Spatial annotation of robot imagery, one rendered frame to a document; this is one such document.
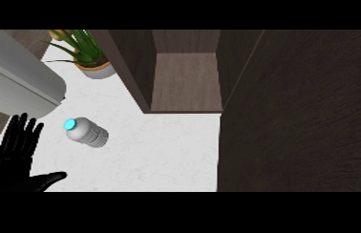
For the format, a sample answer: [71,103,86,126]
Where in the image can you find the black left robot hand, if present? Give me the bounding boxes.
[0,113,69,193]

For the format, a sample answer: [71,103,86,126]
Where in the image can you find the dark wooden cabinet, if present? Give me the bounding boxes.
[89,30,265,115]

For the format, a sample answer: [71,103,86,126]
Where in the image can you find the dark wooden cabinet door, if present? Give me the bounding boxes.
[216,30,361,193]

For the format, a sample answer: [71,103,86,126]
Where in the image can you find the clear bottle with cyan cap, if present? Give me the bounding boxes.
[62,116,109,149]

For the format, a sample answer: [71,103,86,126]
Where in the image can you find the pale grey rounded appliance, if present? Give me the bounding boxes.
[0,30,68,119]

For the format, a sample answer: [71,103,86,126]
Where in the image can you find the green plant in pale pot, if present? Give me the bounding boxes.
[41,30,117,80]

